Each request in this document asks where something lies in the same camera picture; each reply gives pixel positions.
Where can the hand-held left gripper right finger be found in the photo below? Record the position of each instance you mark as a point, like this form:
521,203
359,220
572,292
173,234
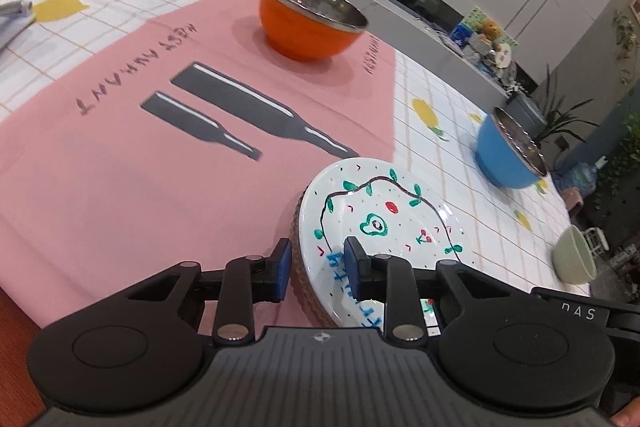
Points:
352,272

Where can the green ceramic bowl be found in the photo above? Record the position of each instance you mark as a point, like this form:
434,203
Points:
572,262

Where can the white painted plate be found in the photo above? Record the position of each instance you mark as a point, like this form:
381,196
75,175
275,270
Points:
400,217

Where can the orange steel bowl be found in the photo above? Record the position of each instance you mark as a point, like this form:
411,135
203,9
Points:
300,32

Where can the grey-green trash can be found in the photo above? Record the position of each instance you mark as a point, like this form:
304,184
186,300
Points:
530,112

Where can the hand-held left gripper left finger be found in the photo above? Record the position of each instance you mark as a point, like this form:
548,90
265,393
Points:
284,272

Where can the blue box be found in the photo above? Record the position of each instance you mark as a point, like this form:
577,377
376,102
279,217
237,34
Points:
460,36

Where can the potted long-leaf plant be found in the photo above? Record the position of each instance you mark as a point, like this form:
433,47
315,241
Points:
560,117

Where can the green picture card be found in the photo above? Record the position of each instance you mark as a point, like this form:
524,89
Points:
475,14

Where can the blue steel bowl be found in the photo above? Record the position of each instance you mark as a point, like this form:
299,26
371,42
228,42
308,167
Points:
500,162

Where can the blue water bottle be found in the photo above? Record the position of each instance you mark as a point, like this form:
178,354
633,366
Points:
580,177

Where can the pink printed placemat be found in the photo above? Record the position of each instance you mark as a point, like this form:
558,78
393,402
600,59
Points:
125,182

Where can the trailing ivy plant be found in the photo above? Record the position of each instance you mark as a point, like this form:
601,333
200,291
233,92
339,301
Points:
620,157

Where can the white small stool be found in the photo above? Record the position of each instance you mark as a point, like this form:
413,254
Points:
596,239

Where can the brown teddy bear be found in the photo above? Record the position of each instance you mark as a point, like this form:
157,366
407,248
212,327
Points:
491,29

